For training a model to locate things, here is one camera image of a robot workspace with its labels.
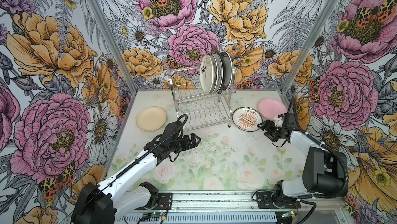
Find green circuit board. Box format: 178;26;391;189
142;212;165;219

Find cream round plate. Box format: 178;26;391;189
136;107;167;132

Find white vented panel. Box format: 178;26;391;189
115;211;278;224

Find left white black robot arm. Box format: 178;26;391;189
70;114;201;224

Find pink round plate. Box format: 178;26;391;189
257;98;287;120

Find aluminium front rail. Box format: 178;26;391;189
123;189;348;214

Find white plate green red rim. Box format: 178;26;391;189
220;51;233;90

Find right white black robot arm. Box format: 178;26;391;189
257;100;349;208

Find black square floral plate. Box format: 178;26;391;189
212;49;225;94

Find white plate orange sunburst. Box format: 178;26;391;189
232;107;263;132

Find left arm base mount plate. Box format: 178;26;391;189
146;193;173;210

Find white plate red characters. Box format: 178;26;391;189
210;54;219;94

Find white plate with black drawing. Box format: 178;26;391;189
200;55;215;94

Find white plate black rim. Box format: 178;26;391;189
216;54;223;94

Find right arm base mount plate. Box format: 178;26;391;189
253;190;301;209

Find chrome wire dish rack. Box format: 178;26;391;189
166;65;236;131

